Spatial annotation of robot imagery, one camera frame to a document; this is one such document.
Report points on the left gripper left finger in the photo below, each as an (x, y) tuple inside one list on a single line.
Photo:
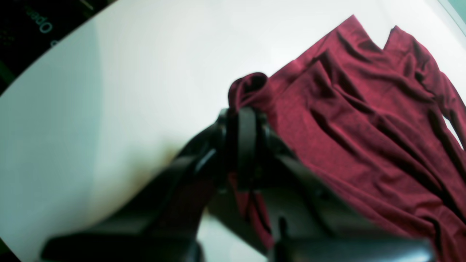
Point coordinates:
[(161, 222)]

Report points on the dark red long-sleeve t-shirt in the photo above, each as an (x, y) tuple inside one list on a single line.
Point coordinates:
[(383, 127)]

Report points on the black OpenArm labelled case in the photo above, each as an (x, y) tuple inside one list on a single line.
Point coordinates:
[(29, 28)]

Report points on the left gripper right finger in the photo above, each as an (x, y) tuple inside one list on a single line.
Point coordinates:
[(309, 222)]

